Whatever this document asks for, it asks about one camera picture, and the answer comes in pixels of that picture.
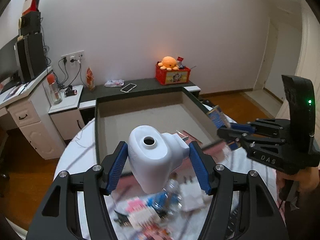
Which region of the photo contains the white plastic plug adapter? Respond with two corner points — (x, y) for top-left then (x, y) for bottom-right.
(128, 125), (190, 194)

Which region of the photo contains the person right hand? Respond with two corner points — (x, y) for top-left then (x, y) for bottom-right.
(276, 167), (319, 193)

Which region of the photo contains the white square box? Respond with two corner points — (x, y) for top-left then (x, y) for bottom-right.
(180, 181), (204, 212)

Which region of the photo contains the clear plastic blue package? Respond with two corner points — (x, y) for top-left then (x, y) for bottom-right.
(146, 179), (182, 213)

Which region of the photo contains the white striped quilt tablecloth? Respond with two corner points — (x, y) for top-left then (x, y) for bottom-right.
(53, 104), (286, 240)

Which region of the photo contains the pink white toy block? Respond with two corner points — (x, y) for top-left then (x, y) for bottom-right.
(125, 198), (161, 230)

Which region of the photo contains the black and white TV cabinet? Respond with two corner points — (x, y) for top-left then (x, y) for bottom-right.
(49, 78), (201, 141)

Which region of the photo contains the pink and black storage box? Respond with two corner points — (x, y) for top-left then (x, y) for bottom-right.
(95, 87), (220, 163)

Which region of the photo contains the white smartphone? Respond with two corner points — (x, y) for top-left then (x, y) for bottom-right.
(120, 83), (137, 93)

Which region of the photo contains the crumpled snack wrapper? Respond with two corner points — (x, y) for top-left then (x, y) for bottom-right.
(104, 80), (124, 88)

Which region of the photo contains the orange figurine decoration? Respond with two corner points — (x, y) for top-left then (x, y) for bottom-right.
(86, 67), (95, 91)

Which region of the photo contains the red toy storage crate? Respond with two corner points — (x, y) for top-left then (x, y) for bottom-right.
(155, 64), (191, 85)

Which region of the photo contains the clear bottle red cap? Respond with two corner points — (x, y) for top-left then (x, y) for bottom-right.
(47, 73), (62, 105)

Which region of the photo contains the orange octopus plush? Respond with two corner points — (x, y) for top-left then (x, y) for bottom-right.
(157, 56), (178, 71)

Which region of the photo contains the white desk with drawers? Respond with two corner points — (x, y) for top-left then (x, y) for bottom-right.
(1, 67), (66, 160)

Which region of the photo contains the black computer tower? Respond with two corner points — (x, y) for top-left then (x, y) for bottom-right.
(15, 33), (47, 83)

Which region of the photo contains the black computer monitor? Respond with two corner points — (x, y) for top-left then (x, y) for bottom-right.
(0, 36), (20, 84)

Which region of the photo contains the black speaker on tower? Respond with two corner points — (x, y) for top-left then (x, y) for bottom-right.
(18, 11), (41, 36)

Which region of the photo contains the red white box on top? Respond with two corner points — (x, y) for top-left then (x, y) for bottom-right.
(22, 0), (40, 16)

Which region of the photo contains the black camera on cabinet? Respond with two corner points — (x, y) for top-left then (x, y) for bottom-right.
(64, 85), (78, 97)

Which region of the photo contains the wall power outlet strip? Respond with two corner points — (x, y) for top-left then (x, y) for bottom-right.
(61, 50), (85, 63)

